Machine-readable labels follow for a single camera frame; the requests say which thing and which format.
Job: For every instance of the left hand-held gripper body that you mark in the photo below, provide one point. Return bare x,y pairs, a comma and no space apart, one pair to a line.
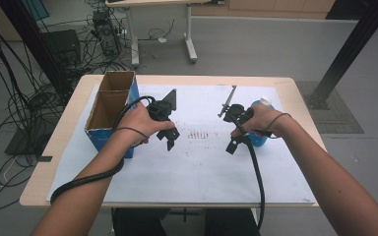
160,109

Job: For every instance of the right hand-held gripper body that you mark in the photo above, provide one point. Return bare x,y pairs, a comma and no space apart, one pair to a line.
238,113

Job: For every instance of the blue bottle with white cap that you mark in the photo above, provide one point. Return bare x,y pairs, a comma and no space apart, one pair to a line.
259,140

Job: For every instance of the person's left hand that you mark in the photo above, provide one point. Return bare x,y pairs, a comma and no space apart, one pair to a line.
138,123

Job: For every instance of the person's right hand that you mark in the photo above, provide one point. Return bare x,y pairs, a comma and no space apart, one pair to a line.
265,119

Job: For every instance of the black elastic wristband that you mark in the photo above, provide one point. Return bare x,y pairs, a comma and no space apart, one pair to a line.
275,118
134,129

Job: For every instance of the white table mat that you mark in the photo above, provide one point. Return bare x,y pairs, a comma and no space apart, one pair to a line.
197,170

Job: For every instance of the cardboard box with blue outside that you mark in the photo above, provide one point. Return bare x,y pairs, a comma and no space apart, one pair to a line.
106,111

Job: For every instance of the white power adapter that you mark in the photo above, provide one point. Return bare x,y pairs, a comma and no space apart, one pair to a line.
162,40

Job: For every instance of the person's right leg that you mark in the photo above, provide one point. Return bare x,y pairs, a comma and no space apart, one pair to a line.
229,224

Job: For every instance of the white desk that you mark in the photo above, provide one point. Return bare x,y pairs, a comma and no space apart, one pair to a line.
190,36

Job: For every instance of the black computer tower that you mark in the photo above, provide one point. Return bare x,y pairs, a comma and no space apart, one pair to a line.
106,32

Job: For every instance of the grey floor mat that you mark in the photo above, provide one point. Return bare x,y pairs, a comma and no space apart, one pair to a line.
341,121

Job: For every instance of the black tape strip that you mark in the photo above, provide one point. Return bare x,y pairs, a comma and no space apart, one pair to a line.
44,159

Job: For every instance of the black metal stand post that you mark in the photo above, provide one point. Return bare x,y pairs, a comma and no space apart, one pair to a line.
36,42
351,49

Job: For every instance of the black stand base plate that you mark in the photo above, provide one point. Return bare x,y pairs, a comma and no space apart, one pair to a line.
23,144

